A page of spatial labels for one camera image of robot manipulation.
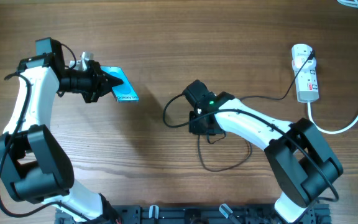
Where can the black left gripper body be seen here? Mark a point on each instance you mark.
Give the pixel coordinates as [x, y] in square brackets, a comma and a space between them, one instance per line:
[95, 83]

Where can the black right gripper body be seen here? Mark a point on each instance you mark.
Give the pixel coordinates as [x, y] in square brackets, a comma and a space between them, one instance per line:
[197, 127]

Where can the cyan screen smartphone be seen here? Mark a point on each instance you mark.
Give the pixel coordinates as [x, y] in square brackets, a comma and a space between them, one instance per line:
[123, 93]

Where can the white power strip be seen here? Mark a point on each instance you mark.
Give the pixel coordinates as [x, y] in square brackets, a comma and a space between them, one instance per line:
[306, 83]

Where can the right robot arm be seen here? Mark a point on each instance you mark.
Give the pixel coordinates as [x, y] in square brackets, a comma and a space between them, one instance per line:
[302, 161]

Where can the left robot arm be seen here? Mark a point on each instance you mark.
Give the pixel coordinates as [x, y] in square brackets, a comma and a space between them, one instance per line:
[33, 166]

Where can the white charger plug adapter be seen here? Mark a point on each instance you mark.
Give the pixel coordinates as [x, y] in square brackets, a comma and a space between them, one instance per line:
[303, 62]

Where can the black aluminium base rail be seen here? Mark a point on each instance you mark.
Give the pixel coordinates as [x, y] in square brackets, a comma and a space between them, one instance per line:
[252, 213]

